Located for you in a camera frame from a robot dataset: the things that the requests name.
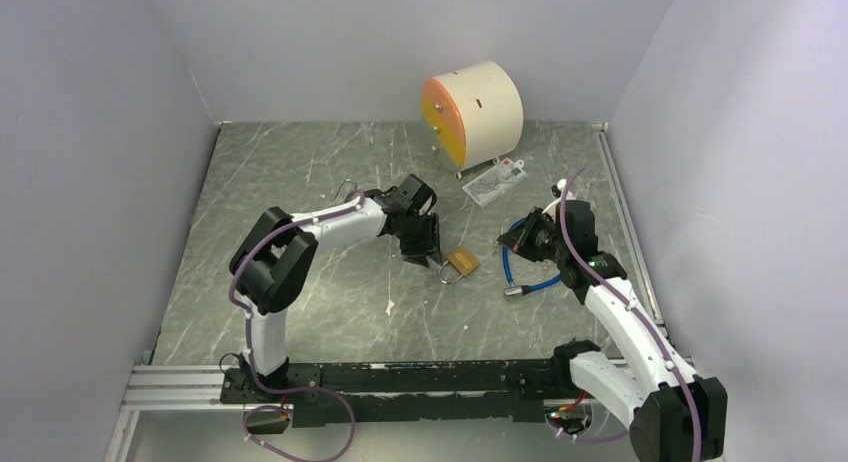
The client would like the blue cable lock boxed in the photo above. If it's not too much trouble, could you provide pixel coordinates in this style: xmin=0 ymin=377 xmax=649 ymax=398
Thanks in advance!
xmin=498 ymin=244 xmax=561 ymax=297

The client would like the round cream drawer cabinet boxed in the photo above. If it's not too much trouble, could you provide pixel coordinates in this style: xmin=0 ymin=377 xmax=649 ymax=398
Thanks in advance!
xmin=419 ymin=61 xmax=524 ymax=178

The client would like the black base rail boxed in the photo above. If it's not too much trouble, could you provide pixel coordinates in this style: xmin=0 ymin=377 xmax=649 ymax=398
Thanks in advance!
xmin=219 ymin=359 xmax=585 ymax=428

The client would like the medium brass padlock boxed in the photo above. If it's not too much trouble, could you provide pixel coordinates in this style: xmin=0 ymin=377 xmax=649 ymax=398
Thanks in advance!
xmin=437 ymin=246 xmax=480 ymax=285

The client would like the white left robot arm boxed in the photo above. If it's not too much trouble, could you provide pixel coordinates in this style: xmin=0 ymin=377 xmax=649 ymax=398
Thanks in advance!
xmin=227 ymin=174 xmax=442 ymax=402

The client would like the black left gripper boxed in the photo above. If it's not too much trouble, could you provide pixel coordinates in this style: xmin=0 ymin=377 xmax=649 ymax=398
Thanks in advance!
xmin=397 ymin=211 xmax=443 ymax=269

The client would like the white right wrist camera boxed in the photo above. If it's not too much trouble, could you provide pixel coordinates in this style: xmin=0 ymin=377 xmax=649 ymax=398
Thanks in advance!
xmin=544 ymin=178 xmax=567 ymax=217

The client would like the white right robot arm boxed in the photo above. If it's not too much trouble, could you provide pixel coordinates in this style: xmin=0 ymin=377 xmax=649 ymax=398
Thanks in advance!
xmin=498 ymin=200 xmax=728 ymax=461

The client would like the long shackle brass padlock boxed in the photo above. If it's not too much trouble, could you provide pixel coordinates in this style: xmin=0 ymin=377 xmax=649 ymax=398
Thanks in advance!
xmin=332 ymin=178 xmax=358 ymax=201

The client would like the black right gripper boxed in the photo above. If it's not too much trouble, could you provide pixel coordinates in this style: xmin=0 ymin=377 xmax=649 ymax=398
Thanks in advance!
xmin=498 ymin=207 xmax=569 ymax=264

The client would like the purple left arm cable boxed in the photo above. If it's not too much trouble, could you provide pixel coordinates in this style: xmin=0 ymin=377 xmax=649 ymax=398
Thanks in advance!
xmin=228 ymin=190 xmax=367 ymax=462

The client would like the plastic card packet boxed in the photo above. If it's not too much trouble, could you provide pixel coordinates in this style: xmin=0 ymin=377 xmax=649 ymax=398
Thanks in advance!
xmin=462 ymin=158 xmax=527 ymax=207

